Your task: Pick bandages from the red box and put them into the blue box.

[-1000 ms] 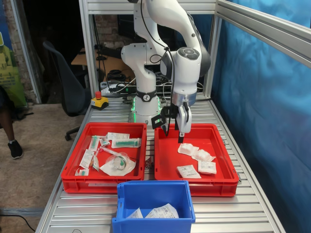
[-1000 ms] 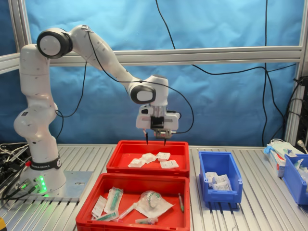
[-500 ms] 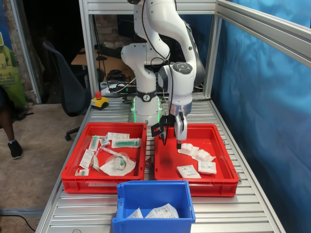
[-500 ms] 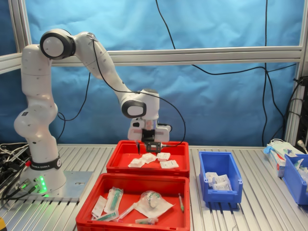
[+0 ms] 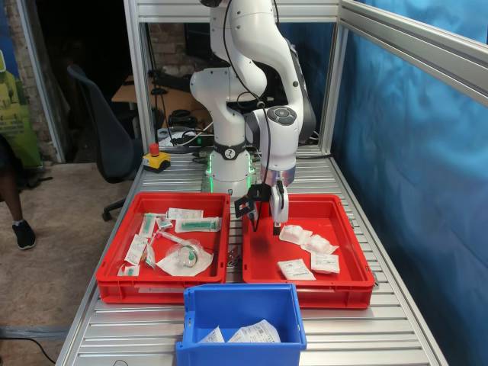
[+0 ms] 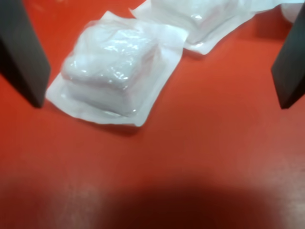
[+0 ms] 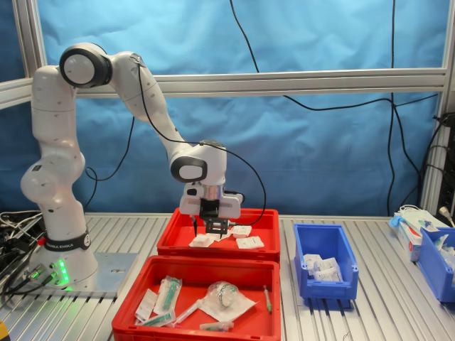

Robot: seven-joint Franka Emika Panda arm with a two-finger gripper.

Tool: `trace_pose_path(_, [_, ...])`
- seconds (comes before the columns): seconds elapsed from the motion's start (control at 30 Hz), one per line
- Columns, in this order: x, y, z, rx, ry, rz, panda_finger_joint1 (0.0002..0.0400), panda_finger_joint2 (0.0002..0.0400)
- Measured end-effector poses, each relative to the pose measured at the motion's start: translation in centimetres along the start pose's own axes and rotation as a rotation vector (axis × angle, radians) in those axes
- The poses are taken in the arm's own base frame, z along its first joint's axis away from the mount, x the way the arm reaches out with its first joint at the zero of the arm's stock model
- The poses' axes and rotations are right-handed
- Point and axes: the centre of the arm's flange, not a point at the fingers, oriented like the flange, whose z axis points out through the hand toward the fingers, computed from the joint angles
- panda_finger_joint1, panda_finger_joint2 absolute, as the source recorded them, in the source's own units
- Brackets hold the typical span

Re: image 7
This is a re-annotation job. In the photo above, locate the blue bin with medical packs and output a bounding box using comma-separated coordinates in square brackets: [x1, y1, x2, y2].
[417, 226, 455, 303]

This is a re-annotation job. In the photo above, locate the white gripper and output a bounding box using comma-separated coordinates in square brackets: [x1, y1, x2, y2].
[179, 181, 245, 240]

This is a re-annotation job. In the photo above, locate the black equipment rack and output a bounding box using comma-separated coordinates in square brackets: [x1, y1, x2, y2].
[435, 112, 455, 223]

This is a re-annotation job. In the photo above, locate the green printed medical pack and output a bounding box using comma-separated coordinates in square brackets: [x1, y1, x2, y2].
[430, 232, 455, 266]

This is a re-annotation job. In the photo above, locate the small green tipped syringe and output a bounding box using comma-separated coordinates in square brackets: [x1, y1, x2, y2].
[262, 285, 274, 314]

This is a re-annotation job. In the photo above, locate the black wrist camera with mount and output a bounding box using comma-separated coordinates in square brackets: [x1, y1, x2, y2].
[199, 197, 228, 235]

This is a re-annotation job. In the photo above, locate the black camera cable on arm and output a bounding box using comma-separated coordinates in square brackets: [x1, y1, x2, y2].
[83, 58, 267, 227]

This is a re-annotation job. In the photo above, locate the aluminium frame post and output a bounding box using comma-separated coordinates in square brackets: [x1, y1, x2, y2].
[12, 0, 49, 79]
[420, 0, 455, 217]

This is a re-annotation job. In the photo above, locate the green needle pack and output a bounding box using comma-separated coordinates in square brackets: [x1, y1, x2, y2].
[198, 320, 236, 334]

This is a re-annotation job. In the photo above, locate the blue storage bin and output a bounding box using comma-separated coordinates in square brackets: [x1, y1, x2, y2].
[293, 222, 359, 300]

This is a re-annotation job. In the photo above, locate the white power plug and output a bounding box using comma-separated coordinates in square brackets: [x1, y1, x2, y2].
[439, 205, 455, 228]

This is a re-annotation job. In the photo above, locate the black cable tangle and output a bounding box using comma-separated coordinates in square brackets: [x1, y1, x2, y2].
[0, 227, 38, 266]

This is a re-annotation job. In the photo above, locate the short aluminium frame beam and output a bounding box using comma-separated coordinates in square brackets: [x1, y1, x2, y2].
[0, 77, 36, 110]

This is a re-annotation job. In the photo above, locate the long aluminium frame beam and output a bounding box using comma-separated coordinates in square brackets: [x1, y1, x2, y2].
[73, 67, 449, 100]

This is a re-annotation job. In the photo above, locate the blue backdrop cloth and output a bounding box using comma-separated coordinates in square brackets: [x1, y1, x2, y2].
[0, 0, 455, 217]

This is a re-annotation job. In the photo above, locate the coiled tubing pouch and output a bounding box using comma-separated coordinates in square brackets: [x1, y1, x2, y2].
[198, 279, 261, 321]

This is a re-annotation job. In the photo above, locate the long thin syringe pack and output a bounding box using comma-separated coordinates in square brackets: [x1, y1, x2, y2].
[173, 297, 204, 326]

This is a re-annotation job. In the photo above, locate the flat white label pack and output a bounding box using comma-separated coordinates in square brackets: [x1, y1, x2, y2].
[134, 288, 159, 319]

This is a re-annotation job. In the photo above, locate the face mask carton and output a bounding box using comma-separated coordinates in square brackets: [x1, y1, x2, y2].
[393, 222, 424, 263]

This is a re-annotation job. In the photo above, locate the white cable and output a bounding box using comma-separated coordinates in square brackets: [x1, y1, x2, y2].
[0, 211, 42, 232]

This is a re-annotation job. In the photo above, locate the black base connector cable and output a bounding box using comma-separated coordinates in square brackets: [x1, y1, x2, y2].
[0, 264, 47, 298]

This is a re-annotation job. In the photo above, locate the hanging black cable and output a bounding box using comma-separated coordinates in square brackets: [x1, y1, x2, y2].
[229, 0, 440, 112]
[385, 0, 397, 216]

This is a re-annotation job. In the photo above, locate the white printed bandage pack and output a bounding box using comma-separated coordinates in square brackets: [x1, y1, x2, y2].
[318, 256, 343, 276]
[229, 224, 252, 239]
[235, 237, 264, 250]
[303, 253, 323, 276]
[312, 269, 344, 283]

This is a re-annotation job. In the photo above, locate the red box with syringes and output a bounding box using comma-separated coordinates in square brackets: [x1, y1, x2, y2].
[111, 254, 282, 341]

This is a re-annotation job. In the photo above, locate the red box with bandages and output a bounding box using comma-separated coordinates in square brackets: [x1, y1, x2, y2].
[156, 207, 281, 264]

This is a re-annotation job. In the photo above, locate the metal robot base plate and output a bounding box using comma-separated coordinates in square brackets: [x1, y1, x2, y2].
[69, 251, 140, 300]

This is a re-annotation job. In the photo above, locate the large green syringe pack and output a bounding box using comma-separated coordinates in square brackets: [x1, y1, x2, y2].
[157, 276, 183, 316]

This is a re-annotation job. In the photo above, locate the blue face masks stack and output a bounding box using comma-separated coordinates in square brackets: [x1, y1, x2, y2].
[389, 204, 440, 230]

